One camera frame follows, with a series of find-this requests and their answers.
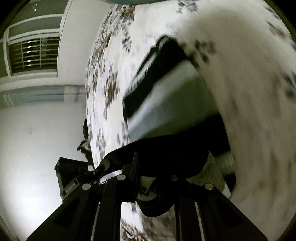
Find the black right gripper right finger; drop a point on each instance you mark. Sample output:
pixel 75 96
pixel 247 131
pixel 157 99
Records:
pixel 204 213

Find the barred window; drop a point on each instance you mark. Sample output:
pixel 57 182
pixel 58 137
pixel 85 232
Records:
pixel 30 43

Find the floral cream bedsheet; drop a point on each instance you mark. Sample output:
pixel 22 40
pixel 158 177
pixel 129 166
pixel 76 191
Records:
pixel 245 55

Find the grey black garment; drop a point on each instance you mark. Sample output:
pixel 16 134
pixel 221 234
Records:
pixel 177 134

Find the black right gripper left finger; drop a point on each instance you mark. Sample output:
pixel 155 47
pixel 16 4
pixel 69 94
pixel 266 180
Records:
pixel 92 212

